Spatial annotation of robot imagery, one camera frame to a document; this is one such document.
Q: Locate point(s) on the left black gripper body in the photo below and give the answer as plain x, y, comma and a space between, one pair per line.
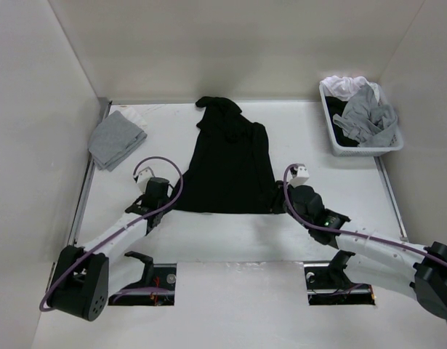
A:
165, 202

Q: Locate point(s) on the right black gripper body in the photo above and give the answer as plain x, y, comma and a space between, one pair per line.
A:
280, 206

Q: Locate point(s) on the black tank top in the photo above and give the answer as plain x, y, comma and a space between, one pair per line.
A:
230, 171

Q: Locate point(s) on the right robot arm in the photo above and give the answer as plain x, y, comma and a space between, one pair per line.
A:
416, 271

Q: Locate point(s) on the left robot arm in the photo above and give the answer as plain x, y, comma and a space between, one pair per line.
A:
99, 273

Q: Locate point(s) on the folded grey tank top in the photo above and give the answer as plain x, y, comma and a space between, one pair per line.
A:
113, 140

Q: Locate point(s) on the white laundry basket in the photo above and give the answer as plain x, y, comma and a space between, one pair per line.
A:
396, 144

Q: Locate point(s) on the black garment in basket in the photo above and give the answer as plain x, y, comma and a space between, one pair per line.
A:
336, 106

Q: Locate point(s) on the grey garment in basket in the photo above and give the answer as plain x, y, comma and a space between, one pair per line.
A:
366, 121

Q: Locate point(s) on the white garment in basket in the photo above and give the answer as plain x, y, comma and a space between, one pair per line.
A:
343, 88

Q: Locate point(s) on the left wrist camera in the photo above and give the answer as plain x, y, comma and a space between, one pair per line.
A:
142, 178

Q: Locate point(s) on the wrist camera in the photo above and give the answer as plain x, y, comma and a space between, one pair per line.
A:
299, 175
142, 178

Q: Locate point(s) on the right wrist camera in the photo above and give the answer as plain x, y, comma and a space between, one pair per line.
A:
299, 175

